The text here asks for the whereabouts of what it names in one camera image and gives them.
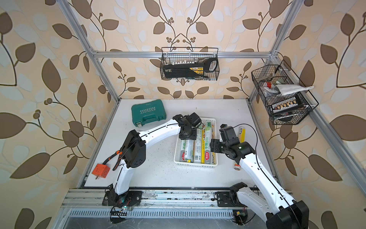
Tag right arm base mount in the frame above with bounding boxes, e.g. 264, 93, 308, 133
214, 191, 245, 208

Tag black yellow hand saw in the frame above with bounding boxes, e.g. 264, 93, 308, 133
160, 57, 220, 81

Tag black wire basket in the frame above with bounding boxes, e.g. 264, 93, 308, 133
251, 60, 319, 125
160, 46, 220, 81

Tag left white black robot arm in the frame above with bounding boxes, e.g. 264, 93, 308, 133
103, 113, 204, 196

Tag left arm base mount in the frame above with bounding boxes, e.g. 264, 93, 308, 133
102, 189, 143, 207

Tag white plastic basket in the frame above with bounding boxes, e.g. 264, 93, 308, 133
173, 118, 218, 168

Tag black bit set holder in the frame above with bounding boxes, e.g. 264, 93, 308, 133
269, 95, 308, 115

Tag green plastic tool case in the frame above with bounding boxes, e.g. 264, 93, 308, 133
131, 99, 166, 127

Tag white paper sheet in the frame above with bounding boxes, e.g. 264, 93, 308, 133
274, 84, 314, 95

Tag red black pliers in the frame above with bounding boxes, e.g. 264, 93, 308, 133
102, 150, 126, 171

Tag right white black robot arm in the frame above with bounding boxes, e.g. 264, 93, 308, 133
210, 124, 309, 229

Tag back black wire basket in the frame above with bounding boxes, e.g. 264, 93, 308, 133
160, 46, 220, 81

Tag right black wire basket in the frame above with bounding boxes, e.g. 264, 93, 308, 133
251, 60, 319, 125

